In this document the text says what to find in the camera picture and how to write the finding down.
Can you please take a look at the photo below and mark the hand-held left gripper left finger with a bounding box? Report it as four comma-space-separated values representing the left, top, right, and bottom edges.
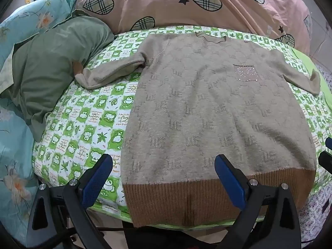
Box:
27, 154, 114, 249

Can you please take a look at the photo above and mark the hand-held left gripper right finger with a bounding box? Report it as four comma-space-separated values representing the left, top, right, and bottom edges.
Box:
214, 154, 303, 249

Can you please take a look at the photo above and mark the green frog printed blanket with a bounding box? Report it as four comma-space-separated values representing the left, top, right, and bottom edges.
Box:
32, 24, 332, 225

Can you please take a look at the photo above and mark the blue floral bedding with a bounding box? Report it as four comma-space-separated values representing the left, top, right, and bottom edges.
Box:
0, 0, 91, 247

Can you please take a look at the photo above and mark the green pillow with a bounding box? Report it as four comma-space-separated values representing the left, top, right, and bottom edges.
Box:
0, 16, 116, 143

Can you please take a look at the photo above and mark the pale cream cloth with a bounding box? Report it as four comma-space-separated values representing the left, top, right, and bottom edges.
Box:
0, 49, 17, 92

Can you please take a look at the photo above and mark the pink quilt with plaid hearts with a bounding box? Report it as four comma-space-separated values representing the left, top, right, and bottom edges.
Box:
75, 0, 312, 57

